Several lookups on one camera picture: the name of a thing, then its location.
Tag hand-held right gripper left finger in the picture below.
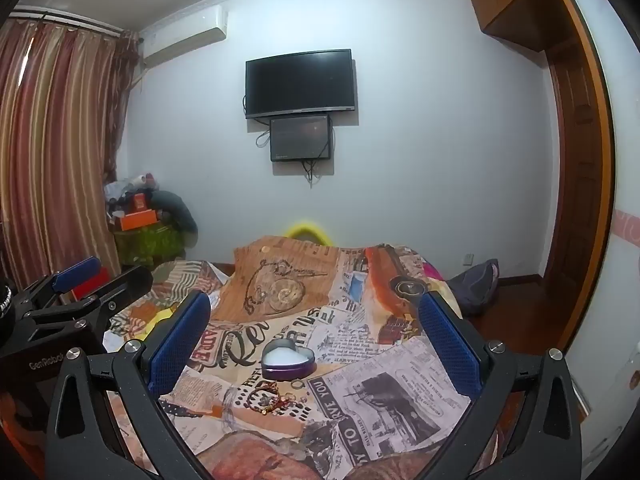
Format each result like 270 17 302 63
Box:
45 290 221 480

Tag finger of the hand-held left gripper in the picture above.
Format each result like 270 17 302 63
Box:
20 256 103 311
22 265 154 343

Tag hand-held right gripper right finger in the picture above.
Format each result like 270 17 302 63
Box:
417 290 583 480

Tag colourful beaded bracelet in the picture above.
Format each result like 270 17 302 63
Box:
245 382 281 414

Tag red and gold bracelet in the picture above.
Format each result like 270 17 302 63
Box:
272 394 309 412

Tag yellow cloth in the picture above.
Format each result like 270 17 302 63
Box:
142 307 173 333

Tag green patterned cloth cover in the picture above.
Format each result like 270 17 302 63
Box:
112 224 185 267

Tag striped brown bedding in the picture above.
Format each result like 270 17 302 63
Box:
150 260 235 307

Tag dark backpack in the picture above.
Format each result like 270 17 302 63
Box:
446 259 502 317

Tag flat orange box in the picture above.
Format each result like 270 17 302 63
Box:
116 209 162 232

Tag white plastic bags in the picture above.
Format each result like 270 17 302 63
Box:
104 173 159 202

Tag striped brown curtain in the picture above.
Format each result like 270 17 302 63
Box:
0 20 138 293

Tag printed newspaper-pattern blanket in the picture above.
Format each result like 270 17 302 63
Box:
100 232 483 480

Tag yellow plastic seat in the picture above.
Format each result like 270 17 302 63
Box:
284 219 334 247

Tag brown wooden door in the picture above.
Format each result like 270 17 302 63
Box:
540 0 617 358

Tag white air conditioner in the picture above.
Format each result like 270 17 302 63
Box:
140 5 229 69

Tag brown wooden overhead cabinet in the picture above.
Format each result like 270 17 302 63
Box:
466 0 567 54

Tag black hanging cable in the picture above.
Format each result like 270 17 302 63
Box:
299 160 322 189

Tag small black wall monitor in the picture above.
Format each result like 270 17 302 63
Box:
269 114 334 163

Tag curtain rail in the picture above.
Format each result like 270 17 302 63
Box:
10 6 132 40

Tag black wall television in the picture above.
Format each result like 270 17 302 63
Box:
244 49 357 120

